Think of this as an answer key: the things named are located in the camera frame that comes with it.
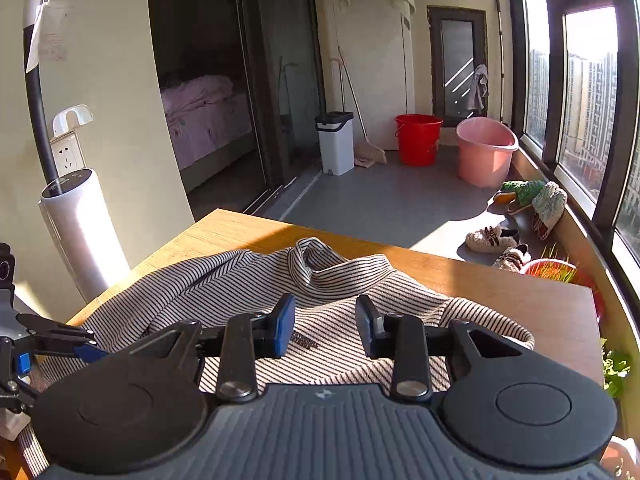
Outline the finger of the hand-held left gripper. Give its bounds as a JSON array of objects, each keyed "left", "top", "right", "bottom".
[{"left": 17, "top": 312, "right": 109, "bottom": 362}]

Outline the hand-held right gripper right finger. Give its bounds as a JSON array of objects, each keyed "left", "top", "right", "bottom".
[{"left": 356, "top": 294, "right": 536, "bottom": 404}]

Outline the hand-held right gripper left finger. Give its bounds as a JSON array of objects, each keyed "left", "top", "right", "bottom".
[{"left": 127, "top": 294, "right": 297, "bottom": 404}]

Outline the striped knit shirt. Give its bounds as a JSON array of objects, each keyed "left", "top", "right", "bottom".
[{"left": 20, "top": 237, "right": 536, "bottom": 477}]

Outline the fuzzy white shoe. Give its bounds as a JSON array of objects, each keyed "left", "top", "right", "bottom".
[
  {"left": 492, "top": 244, "right": 532, "bottom": 274},
  {"left": 465, "top": 226, "right": 521, "bottom": 253}
]

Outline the broom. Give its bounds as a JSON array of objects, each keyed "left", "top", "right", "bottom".
[{"left": 332, "top": 47, "right": 388, "bottom": 169}]

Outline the white trash bin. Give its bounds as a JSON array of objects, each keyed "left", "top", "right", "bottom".
[{"left": 315, "top": 111, "right": 355, "bottom": 177}]

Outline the red bucket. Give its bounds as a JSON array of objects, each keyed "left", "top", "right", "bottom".
[{"left": 395, "top": 114, "right": 444, "bottom": 168}]

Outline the red pot with grass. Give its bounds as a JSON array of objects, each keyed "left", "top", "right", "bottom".
[{"left": 520, "top": 242, "right": 606, "bottom": 322}]

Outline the green knit slipper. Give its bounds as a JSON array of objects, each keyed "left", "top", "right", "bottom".
[{"left": 492, "top": 180, "right": 547, "bottom": 209}]

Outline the pink bucket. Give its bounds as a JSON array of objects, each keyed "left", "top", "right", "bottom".
[{"left": 456, "top": 117, "right": 520, "bottom": 189}]

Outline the pale knit slipper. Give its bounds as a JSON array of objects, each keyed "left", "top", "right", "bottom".
[{"left": 531, "top": 181, "right": 569, "bottom": 240}]

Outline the black pole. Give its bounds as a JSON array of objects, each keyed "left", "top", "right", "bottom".
[{"left": 22, "top": 0, "right": 62, "bottom": 184}]

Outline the bed with pink blanket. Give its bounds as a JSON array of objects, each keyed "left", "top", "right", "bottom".
[{"left": 160, "top": 75, "right": 254, "bottom": 172}]

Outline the white door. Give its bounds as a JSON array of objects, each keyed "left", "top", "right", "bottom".
[{"left": 332, "top": 0, "right": 416, "bottom": 152}]

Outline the green leafy plant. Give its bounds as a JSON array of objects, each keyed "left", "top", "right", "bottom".
[{"left": 600, "top": 337, "right": 634, "bottom": 399}]

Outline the hanging grey cloth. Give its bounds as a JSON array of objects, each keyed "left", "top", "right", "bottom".
[{"left": 469, "top": 64, "right": 491, "bottom": 111}]

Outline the small dark framed window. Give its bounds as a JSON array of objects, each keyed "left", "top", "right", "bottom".
[{"left": 427, "top": 5, "right": 489, "bottom": 124}]

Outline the white paper note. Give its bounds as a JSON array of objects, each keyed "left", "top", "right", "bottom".
[{"left": 27, "top": 2, "right": 74, "bottom": 74}]

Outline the dark sliding glass door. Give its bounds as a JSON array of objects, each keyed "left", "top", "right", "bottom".
[{"left": 235, "top": 0, "right": 327, "bottom": 192}]

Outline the thin wooden pole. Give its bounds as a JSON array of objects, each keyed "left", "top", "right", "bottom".
[{"left": 495, "top": 0, "right": 506, "bottom": 124}]

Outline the white wall socket with cover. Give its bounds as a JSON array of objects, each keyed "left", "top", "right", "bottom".
[{"left": 50, "top": 105, "right": 94, "bottom": 174}]

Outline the black window frame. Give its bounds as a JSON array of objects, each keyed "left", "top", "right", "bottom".
[{"left": 502, "top": 0, "right": 640, "bottom": 272}]

